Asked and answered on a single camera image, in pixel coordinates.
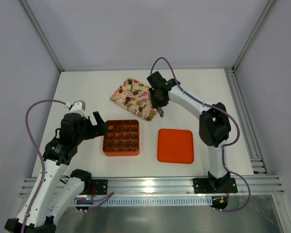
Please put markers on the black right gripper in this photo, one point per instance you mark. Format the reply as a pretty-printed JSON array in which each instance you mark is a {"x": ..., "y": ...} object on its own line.
[{"x": 158, "y": 104}]

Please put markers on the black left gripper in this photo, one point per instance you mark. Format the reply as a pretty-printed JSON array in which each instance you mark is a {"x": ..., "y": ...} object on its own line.
[{"x": 92, "y": 126}]

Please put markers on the metal tongs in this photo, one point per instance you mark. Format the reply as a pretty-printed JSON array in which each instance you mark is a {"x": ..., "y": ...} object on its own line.
[{"x": 160, "y": 111}]

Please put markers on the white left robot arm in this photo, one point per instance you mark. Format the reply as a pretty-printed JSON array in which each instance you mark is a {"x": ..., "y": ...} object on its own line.
[{"x": 43, "y": 208}]

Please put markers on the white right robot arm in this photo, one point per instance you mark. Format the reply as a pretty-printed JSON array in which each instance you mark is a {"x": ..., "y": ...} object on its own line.
[{"x": 214, "y": 125}]

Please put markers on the orange chocolate box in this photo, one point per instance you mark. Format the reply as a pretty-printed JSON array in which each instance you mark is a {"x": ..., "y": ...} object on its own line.
[{"x": 122, "y": 138}]

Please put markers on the floral tray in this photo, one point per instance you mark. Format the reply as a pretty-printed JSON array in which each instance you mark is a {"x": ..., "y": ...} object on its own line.
[{"x": 133, "y": 96}]

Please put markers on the orange box lid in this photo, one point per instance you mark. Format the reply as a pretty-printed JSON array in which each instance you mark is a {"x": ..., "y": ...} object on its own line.
[{"x": 175, "y": 146}]

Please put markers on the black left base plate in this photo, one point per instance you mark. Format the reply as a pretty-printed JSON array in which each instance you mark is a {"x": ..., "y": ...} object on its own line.
[{"x": 100, "y": 187}]

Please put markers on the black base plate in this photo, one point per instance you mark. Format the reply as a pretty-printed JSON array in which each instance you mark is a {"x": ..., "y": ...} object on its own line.
[
  {"x": 100, "y": 187},
  {"x": 206, "y": 186}
]

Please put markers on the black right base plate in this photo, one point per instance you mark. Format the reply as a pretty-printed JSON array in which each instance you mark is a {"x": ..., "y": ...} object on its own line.
[{"x": 206, "y": 186}]

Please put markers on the aluminium table rail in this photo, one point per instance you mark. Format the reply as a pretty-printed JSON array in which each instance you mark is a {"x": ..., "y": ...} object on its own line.
[{"x": 181, "y": 186}]

